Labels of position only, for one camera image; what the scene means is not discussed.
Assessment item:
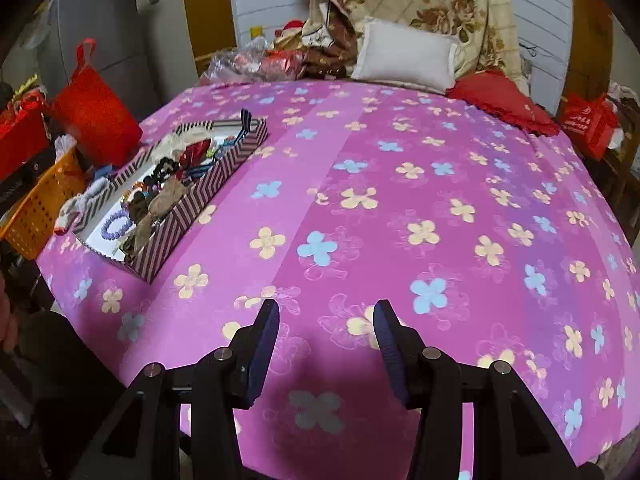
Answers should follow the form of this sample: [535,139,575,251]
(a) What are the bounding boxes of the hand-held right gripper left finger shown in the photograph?
[70,300,281,480]

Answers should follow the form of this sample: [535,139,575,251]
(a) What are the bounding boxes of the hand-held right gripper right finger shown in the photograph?
[374,300,591,480]

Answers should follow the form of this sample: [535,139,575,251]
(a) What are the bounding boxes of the striped cardboard box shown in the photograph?
[75,117,270,284]

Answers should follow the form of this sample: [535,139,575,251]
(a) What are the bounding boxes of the brown bow hair clip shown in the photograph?
[124,177,195,262]

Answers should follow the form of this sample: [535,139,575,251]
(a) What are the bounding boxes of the purple bead bracelet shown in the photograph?
[100,210,134,242]

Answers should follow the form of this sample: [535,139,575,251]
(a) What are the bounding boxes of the black fabric scrunchie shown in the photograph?
[145,157,182,187]

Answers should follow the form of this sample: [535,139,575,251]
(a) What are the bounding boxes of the red bow hair clip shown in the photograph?
[180,140,214,169]

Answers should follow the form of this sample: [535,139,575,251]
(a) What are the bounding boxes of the blue comb hair clip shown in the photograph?
[220,109,254,161]

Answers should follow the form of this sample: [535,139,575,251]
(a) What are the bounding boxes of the person's left hand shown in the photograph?
[0,280,22,357]

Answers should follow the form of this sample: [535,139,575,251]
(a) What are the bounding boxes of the pink floral bedsheet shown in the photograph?
[37,77,640,480]

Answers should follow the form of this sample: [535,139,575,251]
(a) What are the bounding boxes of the orange plastic basket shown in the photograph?
[0,147,89,262]

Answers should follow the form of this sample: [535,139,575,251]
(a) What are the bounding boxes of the cream lace scrunchie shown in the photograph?
[149,127,217,162]

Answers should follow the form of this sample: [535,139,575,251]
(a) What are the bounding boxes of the red tasselled box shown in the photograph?
[0,91,52,182]

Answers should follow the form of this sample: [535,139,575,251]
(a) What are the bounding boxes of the red fringed cushion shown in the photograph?
[445,70,562,138]

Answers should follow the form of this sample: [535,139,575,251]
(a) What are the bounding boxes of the red gift bag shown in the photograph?
[50,37,144,169]

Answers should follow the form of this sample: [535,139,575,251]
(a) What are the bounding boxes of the clear plastic bags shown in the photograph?
[204,35,307,84]

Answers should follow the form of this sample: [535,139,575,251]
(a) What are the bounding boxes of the white pillow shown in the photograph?
[350,16,462,95]

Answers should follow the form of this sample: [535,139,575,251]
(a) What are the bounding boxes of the red printed shopping bag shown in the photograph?
[559,92,622,162]

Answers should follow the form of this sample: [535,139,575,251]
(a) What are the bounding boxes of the brown floral blanket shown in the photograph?
[299,0,362,80]

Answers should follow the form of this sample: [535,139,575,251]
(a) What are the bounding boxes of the red plush toy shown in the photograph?
[274,20,307,42]

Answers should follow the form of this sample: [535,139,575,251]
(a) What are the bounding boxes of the white panelled headboard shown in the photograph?
[227,0,574,111]

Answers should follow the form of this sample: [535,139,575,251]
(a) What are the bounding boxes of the grey refrigerator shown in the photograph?
[37,0,197,107]

